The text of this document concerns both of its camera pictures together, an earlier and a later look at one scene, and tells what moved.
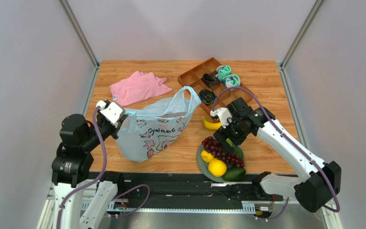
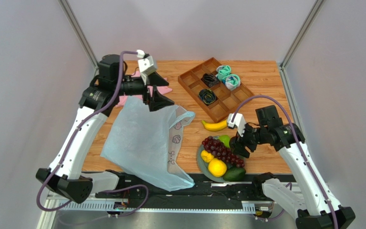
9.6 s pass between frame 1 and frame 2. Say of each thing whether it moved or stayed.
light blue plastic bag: moved
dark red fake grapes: stayed
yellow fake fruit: stayed
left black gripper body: moved
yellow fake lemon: stayed
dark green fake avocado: stayed
